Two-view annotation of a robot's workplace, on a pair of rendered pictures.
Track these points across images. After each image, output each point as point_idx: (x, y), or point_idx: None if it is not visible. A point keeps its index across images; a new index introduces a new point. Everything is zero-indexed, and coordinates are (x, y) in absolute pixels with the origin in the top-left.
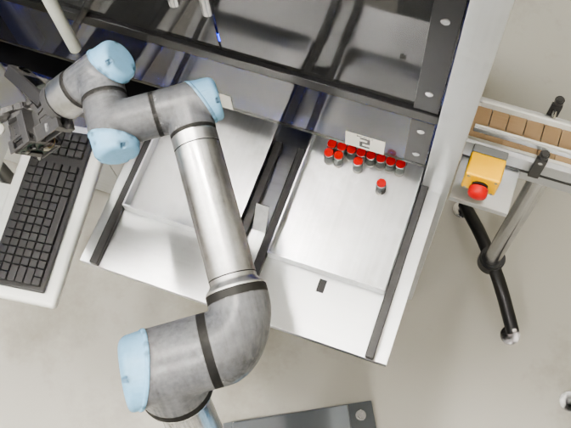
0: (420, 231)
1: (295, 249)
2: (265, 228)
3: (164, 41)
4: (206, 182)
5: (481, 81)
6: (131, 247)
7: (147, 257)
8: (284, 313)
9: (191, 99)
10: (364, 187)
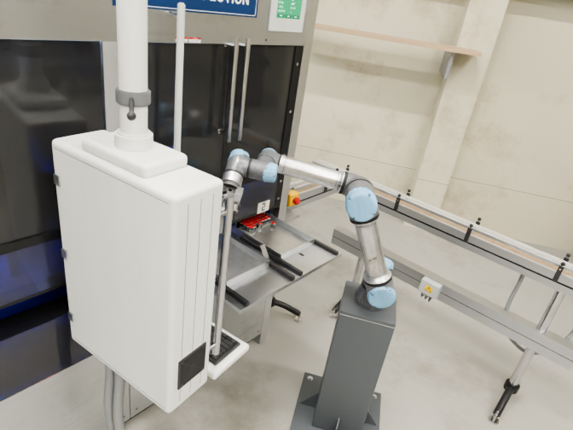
0: None
1: (281, 253)
2: (268, 255)
3: None
4: (303, 161)
5: (297, 136)
6: (246, 293)
7: (256, 290)
8: (307, 265)
9: (271, 151)
10: (268, 232)
